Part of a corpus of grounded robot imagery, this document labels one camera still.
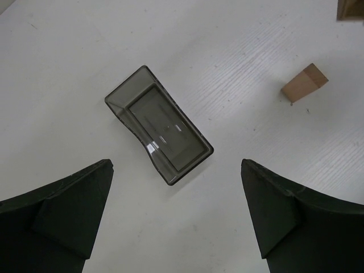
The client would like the plain light wood block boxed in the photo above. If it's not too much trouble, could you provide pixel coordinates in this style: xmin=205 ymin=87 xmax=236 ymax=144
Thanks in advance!
xmin=281 ymin=63 xmax=329 ymax=103

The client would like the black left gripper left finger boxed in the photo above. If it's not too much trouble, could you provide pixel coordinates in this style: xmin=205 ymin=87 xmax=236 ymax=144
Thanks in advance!
xmin=1 ymin=159 xmax=114 ymax=272

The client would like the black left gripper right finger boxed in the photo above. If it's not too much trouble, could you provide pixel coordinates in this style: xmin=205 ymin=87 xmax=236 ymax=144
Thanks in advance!
xmin=241 ymin=159 xmax=363 ymax=272

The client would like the smoky transparent plastic bin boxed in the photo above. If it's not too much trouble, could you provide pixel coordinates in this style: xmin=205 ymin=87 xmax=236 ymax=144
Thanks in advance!
xmin=105 ymin=65 xmax=214 ymax=186

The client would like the striped light wood block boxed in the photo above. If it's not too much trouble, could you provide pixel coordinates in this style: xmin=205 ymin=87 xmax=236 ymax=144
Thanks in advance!
xmin=337 ymin=0 xmax=363 ymax=21

